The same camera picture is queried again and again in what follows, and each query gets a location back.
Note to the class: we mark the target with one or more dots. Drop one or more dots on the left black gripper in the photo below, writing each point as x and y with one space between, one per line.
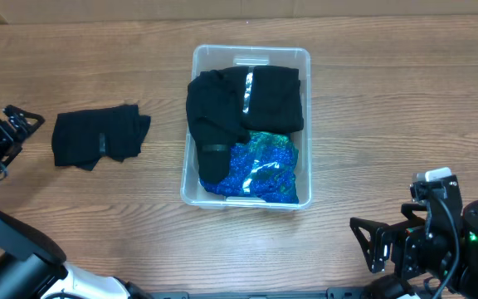
4 143

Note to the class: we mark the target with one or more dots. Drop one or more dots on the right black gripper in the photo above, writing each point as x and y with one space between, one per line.
412 235

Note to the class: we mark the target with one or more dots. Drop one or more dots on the black taped garment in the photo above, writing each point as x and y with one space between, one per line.
81 138

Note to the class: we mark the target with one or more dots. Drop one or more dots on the blue green sparkly fabric bundle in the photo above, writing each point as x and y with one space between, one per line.
263 168

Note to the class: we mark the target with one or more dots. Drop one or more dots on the black ribbed garment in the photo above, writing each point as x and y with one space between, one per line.
268 97

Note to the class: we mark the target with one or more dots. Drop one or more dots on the small black garment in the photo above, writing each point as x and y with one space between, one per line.
214 122

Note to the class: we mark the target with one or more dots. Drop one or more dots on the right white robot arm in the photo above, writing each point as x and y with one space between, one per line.
464 280

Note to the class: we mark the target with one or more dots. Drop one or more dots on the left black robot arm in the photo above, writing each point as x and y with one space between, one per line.
32 265

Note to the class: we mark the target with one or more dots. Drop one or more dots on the clear plastic storage bin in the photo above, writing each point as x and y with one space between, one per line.
208 57

